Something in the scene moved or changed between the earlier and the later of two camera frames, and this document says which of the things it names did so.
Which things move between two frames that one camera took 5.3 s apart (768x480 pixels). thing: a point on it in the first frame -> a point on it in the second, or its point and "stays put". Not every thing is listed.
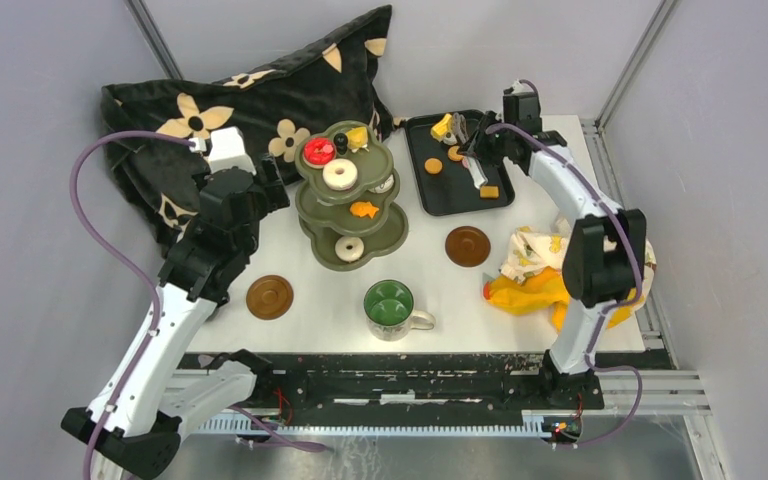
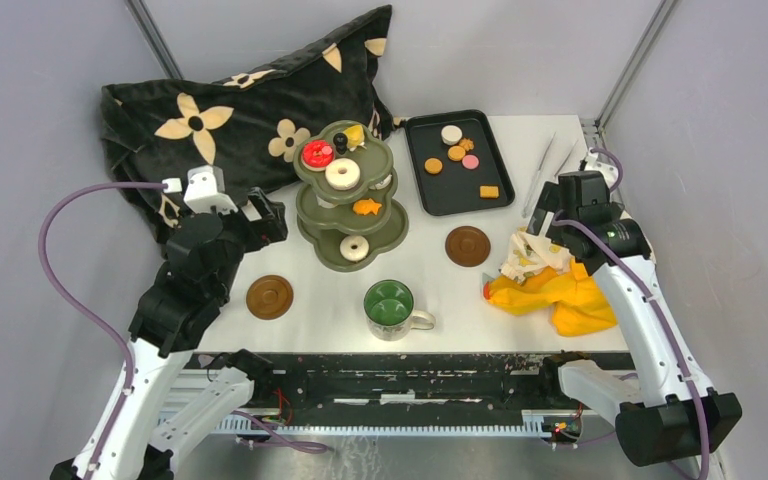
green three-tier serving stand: x=346 y=200 stays put
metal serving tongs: x=463 y=133 -> x=533 y=191
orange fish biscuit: x=363 y=208 stays put
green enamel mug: x=389 y=309 stays put
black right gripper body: x=493 y=147 -> x=549 y=201
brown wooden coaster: x=467 y=246 stays put
